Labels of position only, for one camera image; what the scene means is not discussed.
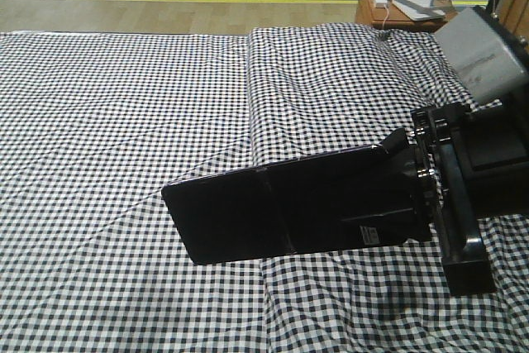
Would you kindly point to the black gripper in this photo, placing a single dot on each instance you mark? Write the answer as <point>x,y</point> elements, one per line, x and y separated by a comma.
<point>476,163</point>

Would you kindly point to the black foldable smartphone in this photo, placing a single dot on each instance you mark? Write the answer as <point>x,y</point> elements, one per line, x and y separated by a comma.
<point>320,203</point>

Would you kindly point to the white desk lamp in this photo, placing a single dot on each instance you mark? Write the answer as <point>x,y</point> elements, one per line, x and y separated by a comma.
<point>419,10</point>

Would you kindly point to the black white checkered quilt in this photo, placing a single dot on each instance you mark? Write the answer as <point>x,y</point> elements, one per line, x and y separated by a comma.
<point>339,85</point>

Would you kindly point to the wooden bedside table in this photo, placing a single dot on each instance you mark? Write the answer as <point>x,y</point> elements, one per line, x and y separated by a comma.
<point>392,18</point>

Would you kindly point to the white charger adapter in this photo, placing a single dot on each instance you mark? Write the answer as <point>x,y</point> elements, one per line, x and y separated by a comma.
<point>380,3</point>

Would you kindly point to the black white checkered bedsheet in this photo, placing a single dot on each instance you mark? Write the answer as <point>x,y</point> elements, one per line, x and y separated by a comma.
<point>93,126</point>

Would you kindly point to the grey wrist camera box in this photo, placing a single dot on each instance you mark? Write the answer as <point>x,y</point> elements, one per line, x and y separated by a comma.
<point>489,60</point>

